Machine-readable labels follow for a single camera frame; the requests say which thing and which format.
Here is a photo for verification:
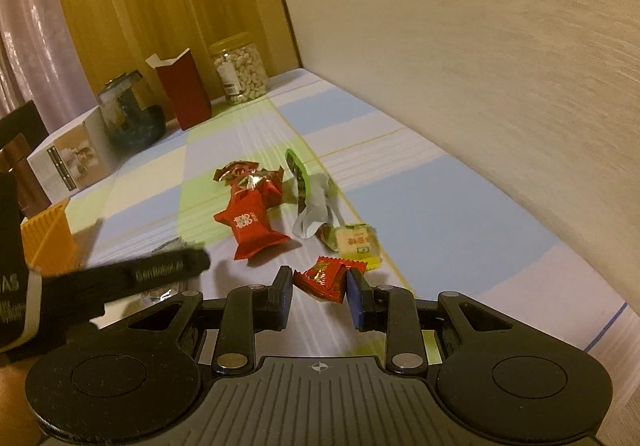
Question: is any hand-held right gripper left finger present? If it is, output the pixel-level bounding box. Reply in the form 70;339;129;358
107;266;296;377

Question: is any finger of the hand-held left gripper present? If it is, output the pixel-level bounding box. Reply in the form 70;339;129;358
37;248;211;342

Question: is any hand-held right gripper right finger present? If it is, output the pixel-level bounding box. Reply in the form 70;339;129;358
346;268;538;377

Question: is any small red candy packet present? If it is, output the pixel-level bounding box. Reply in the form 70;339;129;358
292;256;368;305

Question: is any orange plastic tray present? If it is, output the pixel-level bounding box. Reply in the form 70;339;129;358
20;198;79;277

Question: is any yellow and white snack packet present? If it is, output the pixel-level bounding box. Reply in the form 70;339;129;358
320;222;382;271

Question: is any large red snack packet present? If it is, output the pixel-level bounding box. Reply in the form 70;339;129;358
214;186;292;261

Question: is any white and grey snack wrapper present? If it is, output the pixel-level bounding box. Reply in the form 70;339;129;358
292;176;347;239

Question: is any red foil candy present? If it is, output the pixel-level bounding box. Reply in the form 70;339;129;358
240;168;285;207

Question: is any red and gold candy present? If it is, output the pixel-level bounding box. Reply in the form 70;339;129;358
214;160;261;184

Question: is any person's left forearm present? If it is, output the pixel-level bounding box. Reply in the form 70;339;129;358
0;363;40;446

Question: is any brown metal thermos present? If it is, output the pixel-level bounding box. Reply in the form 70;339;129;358
0;136;53;219

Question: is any white printed box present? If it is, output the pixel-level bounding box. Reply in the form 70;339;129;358
27;106;132;197

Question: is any dark glass jar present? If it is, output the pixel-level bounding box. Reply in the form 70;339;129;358
97;70;167;149

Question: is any dark red open carton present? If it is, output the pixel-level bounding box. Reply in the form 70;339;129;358
145;48;213;131

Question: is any peanut jar with yellow lid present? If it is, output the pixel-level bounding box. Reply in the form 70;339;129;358
209;32;271;105

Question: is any pink sheer curtain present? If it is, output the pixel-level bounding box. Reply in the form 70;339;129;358
0;0;101;137

